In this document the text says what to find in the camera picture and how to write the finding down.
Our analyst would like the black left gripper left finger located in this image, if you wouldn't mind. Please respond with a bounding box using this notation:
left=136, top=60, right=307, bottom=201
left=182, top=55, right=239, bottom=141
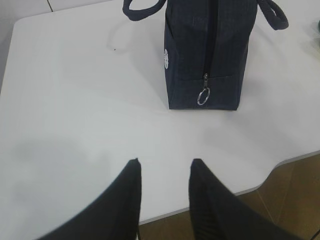
left=40, top=158, right=142, bottom=240

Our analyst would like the navy blue fabric lunch bag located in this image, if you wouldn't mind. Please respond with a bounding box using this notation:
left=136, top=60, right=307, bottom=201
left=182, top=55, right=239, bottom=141
left=122, top=0, right=289, bottom=111

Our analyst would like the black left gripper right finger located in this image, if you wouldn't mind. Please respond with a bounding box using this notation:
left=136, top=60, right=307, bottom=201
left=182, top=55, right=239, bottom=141
left=188, top=158, right=297, bottom=240

